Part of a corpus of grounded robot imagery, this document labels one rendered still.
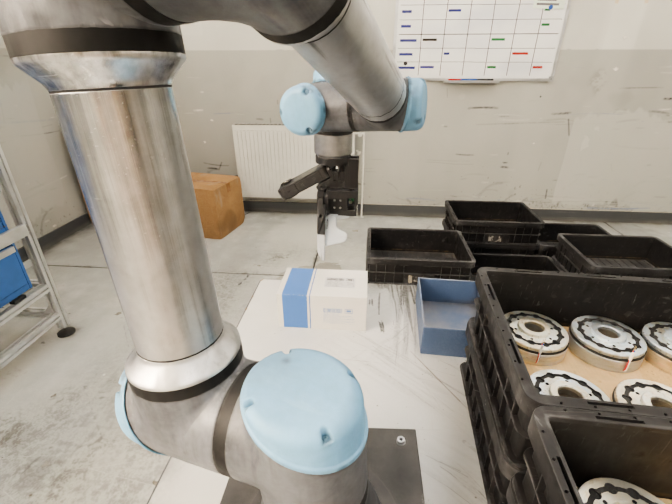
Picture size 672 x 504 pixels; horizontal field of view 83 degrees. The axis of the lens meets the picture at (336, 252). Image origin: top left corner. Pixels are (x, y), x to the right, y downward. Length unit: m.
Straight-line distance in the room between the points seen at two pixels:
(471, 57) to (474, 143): 0.64
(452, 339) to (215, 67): 3.02
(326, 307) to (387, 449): 0.35
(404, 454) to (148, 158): 0.50
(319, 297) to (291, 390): 0.48
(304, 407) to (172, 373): 0.13
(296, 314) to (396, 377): 0.26
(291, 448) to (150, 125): 0.28
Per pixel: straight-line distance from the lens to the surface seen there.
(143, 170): 0.33
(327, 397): 0.37
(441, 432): 0.72
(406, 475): 0.60
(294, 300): 0.85
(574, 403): 0.49
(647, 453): 0.54
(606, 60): 3.67
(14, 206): 2.13
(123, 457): 1.70
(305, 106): 0.61
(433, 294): 0.99
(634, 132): 3.89
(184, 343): 0.39
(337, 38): 0.36
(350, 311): 0.85
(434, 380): 0.79
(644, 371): 0.76
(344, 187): 0.77
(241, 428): 0.40
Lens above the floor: 1.25
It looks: 27 degrees down
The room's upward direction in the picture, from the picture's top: straight up
